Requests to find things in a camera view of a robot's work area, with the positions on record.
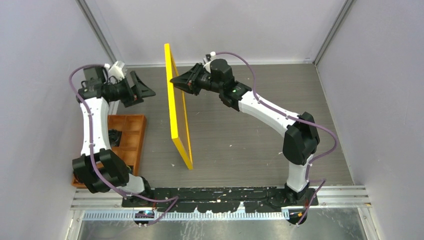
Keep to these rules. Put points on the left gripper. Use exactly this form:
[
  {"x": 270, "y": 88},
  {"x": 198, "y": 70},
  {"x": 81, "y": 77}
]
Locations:
[{"x": 136, "y": 93}]

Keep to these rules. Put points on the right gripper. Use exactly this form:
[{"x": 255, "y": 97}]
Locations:
[{"x": 188, "y": 82}]

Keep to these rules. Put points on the yellow wooden picture frame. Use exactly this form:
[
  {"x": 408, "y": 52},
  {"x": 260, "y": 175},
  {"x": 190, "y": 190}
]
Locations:
[{"x": 171, "y": 72}]

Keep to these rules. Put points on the brown backing board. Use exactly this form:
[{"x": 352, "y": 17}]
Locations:
[{"x": 182, "y": 122}]

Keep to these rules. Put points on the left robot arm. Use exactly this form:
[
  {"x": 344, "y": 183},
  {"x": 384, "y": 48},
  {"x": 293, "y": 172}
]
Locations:
[{"x": 88, "y": 83}]

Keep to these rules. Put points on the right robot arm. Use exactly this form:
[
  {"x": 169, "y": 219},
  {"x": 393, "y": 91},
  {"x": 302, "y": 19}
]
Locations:
[{"x": 300, "y": 136}]

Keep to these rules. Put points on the orange compartment tray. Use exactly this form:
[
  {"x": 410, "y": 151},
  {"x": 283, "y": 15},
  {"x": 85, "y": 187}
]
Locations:
[{"x": 129, "y": 139}]

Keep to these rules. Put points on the black coil in tray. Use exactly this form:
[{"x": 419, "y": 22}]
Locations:
[{"x": 114, "y": 137}]

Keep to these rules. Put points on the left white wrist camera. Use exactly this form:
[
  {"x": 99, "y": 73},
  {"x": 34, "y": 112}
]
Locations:
[{"x": 117, "y": 70}]

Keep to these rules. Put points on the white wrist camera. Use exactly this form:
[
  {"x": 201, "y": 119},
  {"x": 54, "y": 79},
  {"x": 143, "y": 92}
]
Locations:
[
  {"x": 117, "y": 70},
  {"x": 208, "y": 59}
]

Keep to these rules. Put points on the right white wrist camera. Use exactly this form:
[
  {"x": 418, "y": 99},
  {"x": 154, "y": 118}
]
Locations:
[{"x": 208, "y": 59}]

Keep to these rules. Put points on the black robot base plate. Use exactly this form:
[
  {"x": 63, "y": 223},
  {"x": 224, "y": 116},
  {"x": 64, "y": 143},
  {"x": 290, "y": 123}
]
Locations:
[{"x": 264, "y": 199}]

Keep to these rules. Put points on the aluminium front rail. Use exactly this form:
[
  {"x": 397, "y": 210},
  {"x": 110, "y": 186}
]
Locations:
[{"x": 108, "y": 206}]

